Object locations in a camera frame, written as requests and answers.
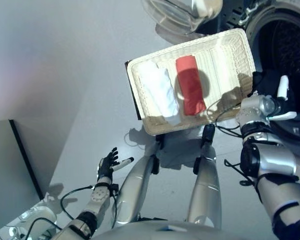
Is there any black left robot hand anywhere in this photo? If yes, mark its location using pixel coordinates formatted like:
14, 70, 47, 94
97, 147, 135, 182

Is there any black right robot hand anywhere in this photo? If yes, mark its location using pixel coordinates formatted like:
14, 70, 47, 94
266, 74, 298, 123

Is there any black cloth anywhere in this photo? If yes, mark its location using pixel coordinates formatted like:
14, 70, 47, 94
251, 70, 295, 113

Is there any red cloth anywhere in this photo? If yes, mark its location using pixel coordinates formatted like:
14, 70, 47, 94
175, 56, 207, 116

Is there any white cloth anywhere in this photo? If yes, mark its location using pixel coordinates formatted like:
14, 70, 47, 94
139, 62, 181, 126

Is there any dark grey washing machine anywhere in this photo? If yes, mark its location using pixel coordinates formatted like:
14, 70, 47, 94
197, 0, 300, 151

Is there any cream wicker basket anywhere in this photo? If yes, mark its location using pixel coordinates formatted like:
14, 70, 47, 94
126, 28, 255, 137

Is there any dark brown stool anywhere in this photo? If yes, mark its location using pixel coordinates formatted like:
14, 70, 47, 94
124, 60, 141, 121

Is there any silver robot torso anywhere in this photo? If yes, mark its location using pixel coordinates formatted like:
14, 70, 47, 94
89, 218, 241, 240

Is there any grey cabinet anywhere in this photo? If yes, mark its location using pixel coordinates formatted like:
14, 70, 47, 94
0, 119, 45, 233

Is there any silver right robot leg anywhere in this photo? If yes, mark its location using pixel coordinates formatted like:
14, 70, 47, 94
186, 123, 222, 228

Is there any round glass washer door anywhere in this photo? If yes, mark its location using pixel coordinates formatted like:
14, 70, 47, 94
142, 0, 223, 36

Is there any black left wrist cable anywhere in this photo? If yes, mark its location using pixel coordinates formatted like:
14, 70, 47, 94
59, 184, 118, 230

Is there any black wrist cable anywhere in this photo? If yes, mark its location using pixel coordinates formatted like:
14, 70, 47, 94
59, 184, 118, 230
206, 98, 243, 138

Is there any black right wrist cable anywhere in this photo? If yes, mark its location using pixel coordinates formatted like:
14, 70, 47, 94
206, 98, 243, 138

